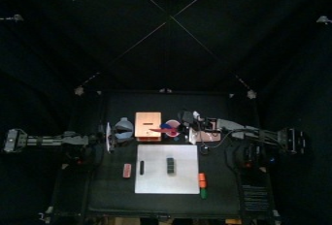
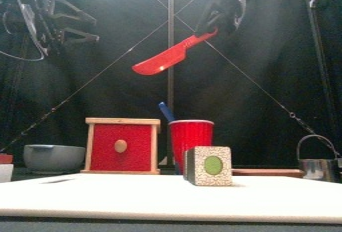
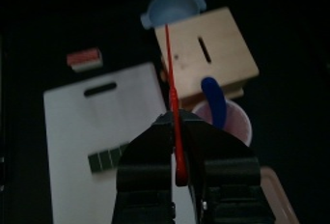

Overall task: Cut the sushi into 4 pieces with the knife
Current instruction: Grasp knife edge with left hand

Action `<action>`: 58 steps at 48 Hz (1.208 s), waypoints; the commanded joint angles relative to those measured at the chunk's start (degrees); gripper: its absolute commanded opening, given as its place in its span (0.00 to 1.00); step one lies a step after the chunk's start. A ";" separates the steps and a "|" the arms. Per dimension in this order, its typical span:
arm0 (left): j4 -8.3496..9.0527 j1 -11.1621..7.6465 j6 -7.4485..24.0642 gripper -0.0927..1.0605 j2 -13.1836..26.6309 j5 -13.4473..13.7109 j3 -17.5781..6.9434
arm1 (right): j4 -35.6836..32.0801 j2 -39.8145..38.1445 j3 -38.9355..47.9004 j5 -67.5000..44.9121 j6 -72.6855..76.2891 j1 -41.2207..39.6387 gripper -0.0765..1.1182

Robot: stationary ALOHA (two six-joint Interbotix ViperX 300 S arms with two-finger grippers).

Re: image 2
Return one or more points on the red plastic cup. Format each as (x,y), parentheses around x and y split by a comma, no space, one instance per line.
(190,136)

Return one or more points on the toy sushi roll block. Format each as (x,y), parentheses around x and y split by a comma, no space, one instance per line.
(209,166)

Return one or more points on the brown wooden board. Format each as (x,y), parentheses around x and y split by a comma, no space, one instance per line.
(267,172)

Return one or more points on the dark slanted frame pole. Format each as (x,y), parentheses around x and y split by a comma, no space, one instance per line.
(319,59)

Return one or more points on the white cutting board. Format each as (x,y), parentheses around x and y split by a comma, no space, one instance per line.
(169,197)

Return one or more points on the red and white container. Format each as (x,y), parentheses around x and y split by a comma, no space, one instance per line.
(6,167)

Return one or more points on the grey bowl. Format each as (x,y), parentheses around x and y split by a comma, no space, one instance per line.
(52,157)

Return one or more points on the grey vertical frame pole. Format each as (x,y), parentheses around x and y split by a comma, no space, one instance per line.
(171,86)

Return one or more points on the red plastic toy knife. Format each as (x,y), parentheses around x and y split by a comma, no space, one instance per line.
(166,58)

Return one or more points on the red wooden drawer box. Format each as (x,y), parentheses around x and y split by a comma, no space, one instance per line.
(120,149)

